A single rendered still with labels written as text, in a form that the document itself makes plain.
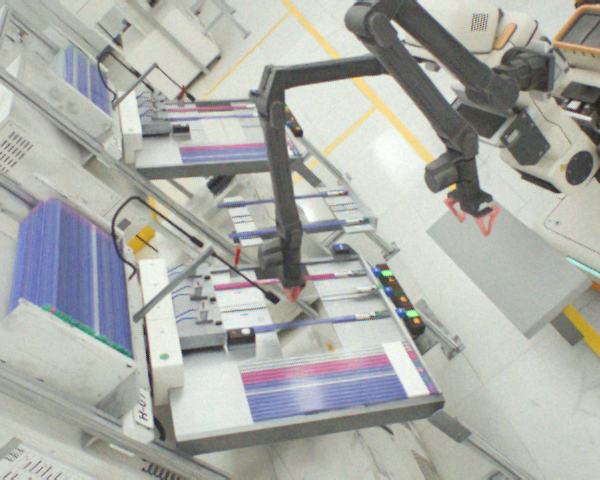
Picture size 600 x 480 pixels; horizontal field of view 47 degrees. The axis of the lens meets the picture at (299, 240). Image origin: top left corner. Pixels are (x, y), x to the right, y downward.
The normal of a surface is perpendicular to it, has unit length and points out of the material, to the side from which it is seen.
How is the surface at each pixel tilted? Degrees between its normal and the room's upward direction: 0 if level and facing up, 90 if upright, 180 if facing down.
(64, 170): 90
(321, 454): 0
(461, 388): 0
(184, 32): 90
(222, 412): 45
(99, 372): 90
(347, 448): 0
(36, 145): 90
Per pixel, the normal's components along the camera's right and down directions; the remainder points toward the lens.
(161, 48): 0.26, 0.55
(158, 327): 0.07, -0.84
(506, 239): -0.63, -0.53
